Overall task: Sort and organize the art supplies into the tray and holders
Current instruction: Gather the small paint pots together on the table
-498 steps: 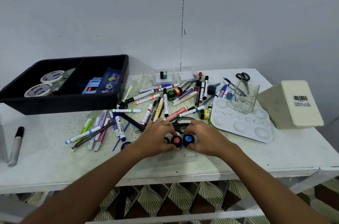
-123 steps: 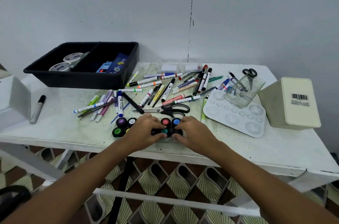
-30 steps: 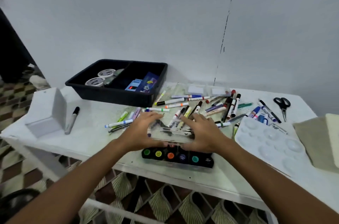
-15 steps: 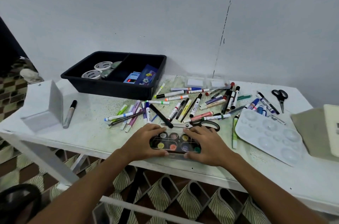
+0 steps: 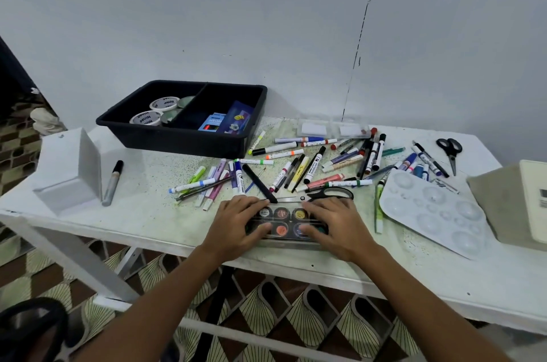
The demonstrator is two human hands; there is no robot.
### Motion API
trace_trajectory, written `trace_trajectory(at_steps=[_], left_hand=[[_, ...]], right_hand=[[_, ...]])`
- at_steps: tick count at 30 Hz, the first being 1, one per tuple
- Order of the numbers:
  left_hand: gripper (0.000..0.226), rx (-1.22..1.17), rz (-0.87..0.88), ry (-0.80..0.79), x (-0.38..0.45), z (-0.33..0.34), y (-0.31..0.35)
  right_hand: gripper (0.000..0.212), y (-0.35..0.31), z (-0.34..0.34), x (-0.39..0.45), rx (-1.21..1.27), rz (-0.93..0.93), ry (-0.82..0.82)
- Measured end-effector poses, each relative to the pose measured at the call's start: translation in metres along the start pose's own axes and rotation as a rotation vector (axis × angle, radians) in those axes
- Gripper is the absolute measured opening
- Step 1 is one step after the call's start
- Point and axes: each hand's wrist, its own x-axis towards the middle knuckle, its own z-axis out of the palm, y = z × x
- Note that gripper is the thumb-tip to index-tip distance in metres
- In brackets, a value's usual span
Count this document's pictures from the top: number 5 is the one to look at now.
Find small black handled scissors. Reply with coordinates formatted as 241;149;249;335
436;138;463;177

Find person's left hand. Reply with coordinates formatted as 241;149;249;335
200;195;273;265

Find large black handled scissors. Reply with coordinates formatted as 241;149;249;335
277;187;355;204

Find black watercolour paint set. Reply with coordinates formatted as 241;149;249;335
246;204;330;247

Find black divided plastic tray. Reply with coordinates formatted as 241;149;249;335
96;80;268;160

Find single silver grey pen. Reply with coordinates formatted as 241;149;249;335
102;160;124;207

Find pile of coloured markers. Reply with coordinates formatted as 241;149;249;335
168;127;460;212

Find white plastic paint palette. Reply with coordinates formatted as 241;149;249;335
379;170;489;261

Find white open box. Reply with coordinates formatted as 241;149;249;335
32;127;103;217

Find black round object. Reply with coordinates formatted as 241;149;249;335
0;298;70;362

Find dark blue flower packet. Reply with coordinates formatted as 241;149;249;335
216;101;255;134

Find person's right hand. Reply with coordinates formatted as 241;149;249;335
301;197;378;265

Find white lumpy object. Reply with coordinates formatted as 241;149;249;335
31;107;67;137

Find white metal table frame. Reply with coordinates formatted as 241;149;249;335
0;210;360;362

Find long black pen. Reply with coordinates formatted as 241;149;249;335
242;164;279;204

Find person's left forearm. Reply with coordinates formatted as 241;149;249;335
75;244;231;362

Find small blue box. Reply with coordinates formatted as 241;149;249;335
198;113;226;132

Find clear plastic box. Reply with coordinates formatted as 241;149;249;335
297;117;372;140

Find person's right forearm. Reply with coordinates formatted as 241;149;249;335
342;245;515;362

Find beige plastic container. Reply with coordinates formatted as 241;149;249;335
467;159;547;252

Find white tape roll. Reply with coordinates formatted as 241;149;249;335
129;111;163;127
150;97;180;112

